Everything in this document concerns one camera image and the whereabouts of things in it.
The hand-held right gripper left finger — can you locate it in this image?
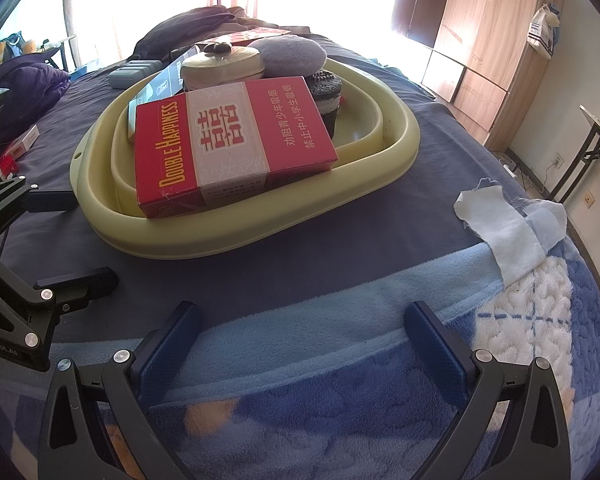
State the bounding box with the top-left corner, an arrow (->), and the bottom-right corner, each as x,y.
37,301 -> 204,480

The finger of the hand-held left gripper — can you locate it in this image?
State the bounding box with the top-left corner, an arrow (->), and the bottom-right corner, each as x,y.
0,175 -> 78,246
0,247 -> 119,330

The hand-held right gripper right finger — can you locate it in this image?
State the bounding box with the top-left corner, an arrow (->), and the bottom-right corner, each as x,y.
404,301 -> 573,480

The cream plastic basin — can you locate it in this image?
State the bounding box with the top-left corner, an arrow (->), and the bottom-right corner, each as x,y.
71,54 -> 422,261

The red white carton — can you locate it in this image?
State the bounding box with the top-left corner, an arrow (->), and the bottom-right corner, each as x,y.
134,76 -> 340,219

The white tape roll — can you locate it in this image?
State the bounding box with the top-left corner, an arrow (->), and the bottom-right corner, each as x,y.
181,42 -> 267,95

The large dark red box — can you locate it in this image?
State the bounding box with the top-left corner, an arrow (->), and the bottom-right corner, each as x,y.
196,26 -> 292,52

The white red small pack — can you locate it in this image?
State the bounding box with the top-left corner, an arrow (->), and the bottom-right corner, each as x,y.
2,125 -> 41,158

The purple jacket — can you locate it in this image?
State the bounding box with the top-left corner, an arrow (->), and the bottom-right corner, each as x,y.
0,57 -> 72,133

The white light blue cloth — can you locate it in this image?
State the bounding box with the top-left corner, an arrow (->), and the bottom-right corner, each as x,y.
454,177 -> 568,281

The blue white quilted blanket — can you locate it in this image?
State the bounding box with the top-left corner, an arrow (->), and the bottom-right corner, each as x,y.
0,222 -> 600,480

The grey plastic case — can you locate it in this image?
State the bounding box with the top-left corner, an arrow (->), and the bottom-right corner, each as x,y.
108,60 -> 163,89

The blue white flat box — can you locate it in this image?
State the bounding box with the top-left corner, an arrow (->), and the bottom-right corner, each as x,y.
126,45 -> 201,142

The dark blue bed sheet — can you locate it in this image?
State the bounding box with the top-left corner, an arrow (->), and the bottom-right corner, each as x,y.
0,35 -> 531,346

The dark clothes pile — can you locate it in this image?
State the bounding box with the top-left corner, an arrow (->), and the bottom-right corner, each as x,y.
132,5 -> 281,61

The wooden wardrobe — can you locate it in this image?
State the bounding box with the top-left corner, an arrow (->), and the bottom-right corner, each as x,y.
392,0 -> 567,152

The white plastic bag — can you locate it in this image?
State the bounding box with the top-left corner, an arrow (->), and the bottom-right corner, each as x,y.
527,2 -> 565,59

